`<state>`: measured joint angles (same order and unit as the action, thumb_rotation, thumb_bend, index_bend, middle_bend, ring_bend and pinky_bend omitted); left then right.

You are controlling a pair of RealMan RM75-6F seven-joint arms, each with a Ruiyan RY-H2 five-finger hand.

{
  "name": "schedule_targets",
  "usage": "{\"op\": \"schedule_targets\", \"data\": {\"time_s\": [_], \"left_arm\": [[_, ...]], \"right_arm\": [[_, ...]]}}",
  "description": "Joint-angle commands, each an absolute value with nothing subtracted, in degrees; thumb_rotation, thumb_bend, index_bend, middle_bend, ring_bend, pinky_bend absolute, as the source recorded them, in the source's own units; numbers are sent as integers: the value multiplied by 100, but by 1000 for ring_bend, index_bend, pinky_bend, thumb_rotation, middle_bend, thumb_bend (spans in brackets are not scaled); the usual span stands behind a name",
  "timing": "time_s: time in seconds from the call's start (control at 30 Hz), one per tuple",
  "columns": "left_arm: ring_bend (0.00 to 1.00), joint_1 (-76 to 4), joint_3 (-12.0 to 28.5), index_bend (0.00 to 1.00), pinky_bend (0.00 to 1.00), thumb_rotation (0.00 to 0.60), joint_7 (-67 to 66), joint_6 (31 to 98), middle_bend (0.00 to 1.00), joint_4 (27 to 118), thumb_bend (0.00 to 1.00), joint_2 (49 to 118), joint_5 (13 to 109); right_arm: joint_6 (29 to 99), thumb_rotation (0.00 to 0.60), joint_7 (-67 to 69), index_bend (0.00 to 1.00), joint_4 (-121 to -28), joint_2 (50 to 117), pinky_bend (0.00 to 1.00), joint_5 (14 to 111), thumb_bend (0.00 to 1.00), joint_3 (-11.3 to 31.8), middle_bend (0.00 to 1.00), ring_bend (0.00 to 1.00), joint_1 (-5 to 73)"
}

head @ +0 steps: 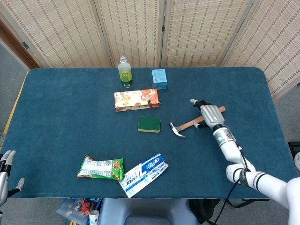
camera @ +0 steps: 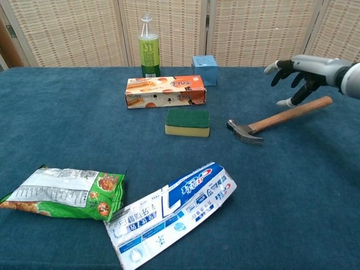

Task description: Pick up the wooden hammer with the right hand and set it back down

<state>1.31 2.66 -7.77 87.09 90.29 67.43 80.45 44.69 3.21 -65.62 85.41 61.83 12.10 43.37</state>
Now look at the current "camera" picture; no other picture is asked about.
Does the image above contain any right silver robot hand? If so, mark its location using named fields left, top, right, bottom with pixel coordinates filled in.
left=264, top=54, right=352, bottom=108

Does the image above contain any wooden handle hammer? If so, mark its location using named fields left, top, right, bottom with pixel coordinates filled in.
left=226, top=96, right=334, bottom=146

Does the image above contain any green and yellow sponge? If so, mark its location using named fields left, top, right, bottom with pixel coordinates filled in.
left=164, top=109, right=211, bottom=138

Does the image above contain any woven folding screen panel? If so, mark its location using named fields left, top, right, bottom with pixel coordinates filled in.
left=206, top=0, right=324, bottom=68
left=118, top=0, right=212, bottom=68
left=0, top=0, right=130, bottom=68
left=303, top=0, right=360, bottom=64

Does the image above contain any light blue small box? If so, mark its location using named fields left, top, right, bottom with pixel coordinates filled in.
left=191, top=55, right=219, bottom=87

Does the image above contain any orange biscuit box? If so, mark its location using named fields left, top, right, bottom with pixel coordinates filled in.
left=125, top=74, right=208, bottom=110

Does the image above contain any green drink bottle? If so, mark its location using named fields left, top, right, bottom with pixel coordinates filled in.
left=138, top=13, right=161, bottom=79

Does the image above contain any blue white toothpaste box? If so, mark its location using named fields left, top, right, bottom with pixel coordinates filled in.
left=103, top=161, right=237, bottom=270

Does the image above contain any blue table cloth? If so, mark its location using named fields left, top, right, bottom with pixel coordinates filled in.
left=0, top=66, right=360, bottom=270

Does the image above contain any green snack bag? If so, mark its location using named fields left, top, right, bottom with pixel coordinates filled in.
left=0, top=165, right=126, bottom=222

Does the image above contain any brown wooden door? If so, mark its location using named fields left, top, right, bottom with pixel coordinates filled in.
left=0, top=16, right=25, bottom=71

